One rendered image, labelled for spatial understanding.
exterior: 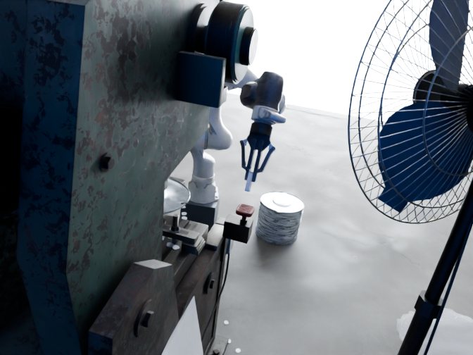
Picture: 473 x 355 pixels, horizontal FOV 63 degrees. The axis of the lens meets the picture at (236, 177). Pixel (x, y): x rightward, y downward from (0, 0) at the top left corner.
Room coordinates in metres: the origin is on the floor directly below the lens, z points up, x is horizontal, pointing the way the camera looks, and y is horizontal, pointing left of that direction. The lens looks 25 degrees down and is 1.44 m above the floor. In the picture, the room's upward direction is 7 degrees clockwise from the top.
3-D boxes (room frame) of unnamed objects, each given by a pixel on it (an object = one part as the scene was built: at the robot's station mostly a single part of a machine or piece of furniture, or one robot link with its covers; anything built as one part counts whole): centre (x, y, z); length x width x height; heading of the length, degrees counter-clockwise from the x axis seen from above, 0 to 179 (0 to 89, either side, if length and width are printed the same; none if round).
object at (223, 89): (0.99, 0.09, 1.31); 0.22 x 0.12 x 0.22; 167
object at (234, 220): (1.22, -0.03, 0.62); 0.10 x 0.06 x 0.20; 77
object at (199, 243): (1.03, 0.16, 0.76); 0.17 x 0.06 x 0.10; 77
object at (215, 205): (1.83, 0.17, 0.23); 0.18 x 0.18 x 0.45; 87
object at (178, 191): (1.19, 0.30, 0.78); 0.29 x 0.29 x 0.01
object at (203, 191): (1.87, 0.17, 0.52); 0.22 x 0.19 x 0.14; 177
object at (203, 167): (1.82, 0.21, 0.71); 0.18 x 0.11 x 0.25; 99
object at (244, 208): (1.22, -0.05, 0.72); 0.07 x 0.06 x 0.08; 167
